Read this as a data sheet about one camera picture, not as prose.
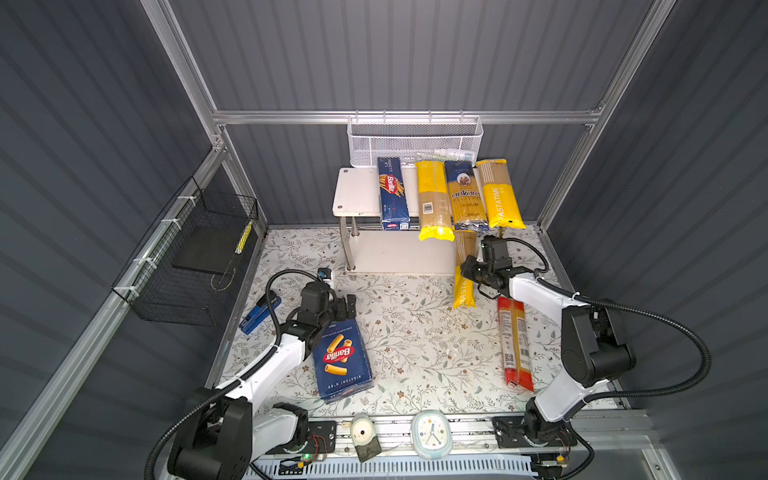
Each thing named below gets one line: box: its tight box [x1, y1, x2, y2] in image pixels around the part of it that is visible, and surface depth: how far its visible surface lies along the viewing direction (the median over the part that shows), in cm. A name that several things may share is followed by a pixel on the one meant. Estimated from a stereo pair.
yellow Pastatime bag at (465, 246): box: [454, 229, 477, 309], surface depth 91 cm
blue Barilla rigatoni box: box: [313, 318, 374, 404], surface depth 81 cm
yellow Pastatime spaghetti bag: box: [476, 159, 526, 229], surface depth 80 cm
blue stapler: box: [239, 297, 282, 335], surface depth 95 cm
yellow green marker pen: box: [235, 220, 253, 255], surface depth 82 cm
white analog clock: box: [411, 410, 453, 460], surface depth 73 cm
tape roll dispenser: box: [350, 413, 383, 463], surface depth 69 cm
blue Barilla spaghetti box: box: [377, 157, 411, 231], surface depth 77 cm
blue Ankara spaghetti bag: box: [445, 160, 489, 231], surface depth 78 cm
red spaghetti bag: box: [498, 296, 534, 392], surface depth 86 cm
